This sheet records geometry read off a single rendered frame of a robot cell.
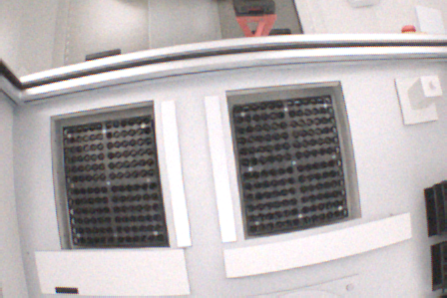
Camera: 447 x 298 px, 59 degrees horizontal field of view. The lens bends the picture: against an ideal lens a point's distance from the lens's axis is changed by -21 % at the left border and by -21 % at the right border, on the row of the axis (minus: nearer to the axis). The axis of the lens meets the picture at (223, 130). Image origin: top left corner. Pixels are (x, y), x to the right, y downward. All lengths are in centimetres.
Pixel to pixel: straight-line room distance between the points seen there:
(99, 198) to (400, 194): 54
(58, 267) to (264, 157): 42
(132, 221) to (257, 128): 27
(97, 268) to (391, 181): 52
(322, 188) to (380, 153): 12
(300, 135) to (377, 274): 31
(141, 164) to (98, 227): 15
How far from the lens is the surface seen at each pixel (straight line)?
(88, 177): 86
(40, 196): 81
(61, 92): 80
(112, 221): 81
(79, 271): 77
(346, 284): 77
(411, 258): 82
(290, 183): 84
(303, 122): 84
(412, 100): 84
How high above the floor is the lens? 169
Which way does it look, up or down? 75 degrees down
